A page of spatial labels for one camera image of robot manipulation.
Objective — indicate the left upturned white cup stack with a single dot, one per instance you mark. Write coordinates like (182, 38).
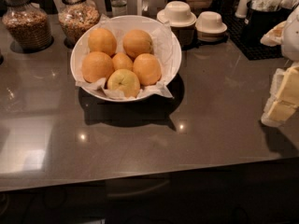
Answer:
(181, 20)

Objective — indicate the right glass cereal jar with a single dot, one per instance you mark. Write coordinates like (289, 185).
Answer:
(76, 17)

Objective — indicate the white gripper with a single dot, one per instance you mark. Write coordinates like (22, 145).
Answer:
(291, 37)

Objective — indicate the small centre orange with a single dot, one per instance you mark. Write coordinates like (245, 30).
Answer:
(122, 61)

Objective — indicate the small glass bottle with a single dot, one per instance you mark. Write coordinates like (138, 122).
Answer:
(119, 7)

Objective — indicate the front yellowish orange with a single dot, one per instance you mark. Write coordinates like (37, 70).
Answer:
(126, 81)

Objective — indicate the left glass granola jar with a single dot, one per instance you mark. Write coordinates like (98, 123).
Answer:
(27, 24)

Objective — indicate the white cylinder shaker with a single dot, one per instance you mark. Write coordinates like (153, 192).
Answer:
(242, 9)

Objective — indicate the black container with packets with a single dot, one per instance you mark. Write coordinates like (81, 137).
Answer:
(262, 16)

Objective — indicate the white paper liner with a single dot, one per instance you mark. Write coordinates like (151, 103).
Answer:
(124, 59)

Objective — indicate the white bowl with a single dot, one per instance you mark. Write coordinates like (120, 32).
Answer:
(174, 56)

